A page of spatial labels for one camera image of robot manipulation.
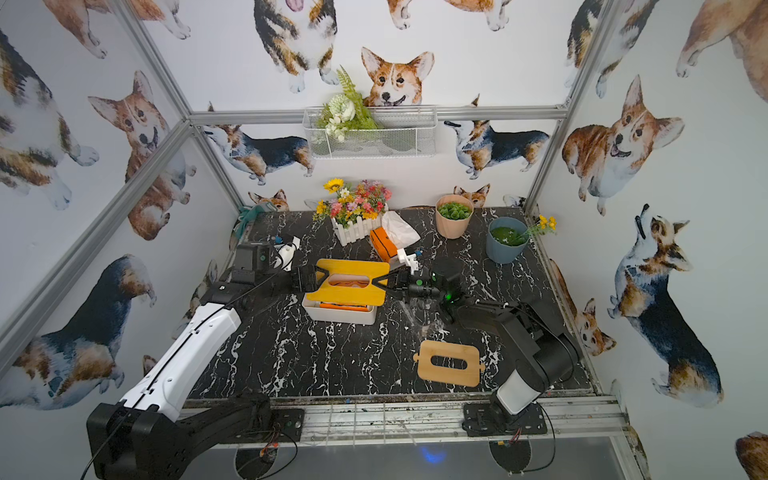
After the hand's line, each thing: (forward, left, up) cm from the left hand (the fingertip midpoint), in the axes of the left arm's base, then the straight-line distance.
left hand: (313, 266), depth 80 cm
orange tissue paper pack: (+4, -7, -14) cm, 16 cm away
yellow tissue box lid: (-8, -16, -2) cm, 18 cm away
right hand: (-4, -18, +2) cm, 18 cm away
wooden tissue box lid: (-23, -42, -22) cm, 53 cm away
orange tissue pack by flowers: (+19, -17, -15) cm, 29 cm away
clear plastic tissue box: (-5, -29, -19) cm, 35 cm away
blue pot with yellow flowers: (+19, -61, -14) cm, 65 cm away
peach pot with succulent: (+26, -42, -8) cm, 50 cm away
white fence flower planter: (+27, -9, -7) cm, 29 cm away
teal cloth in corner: (+38, +38, -21) cm, 57 cm away
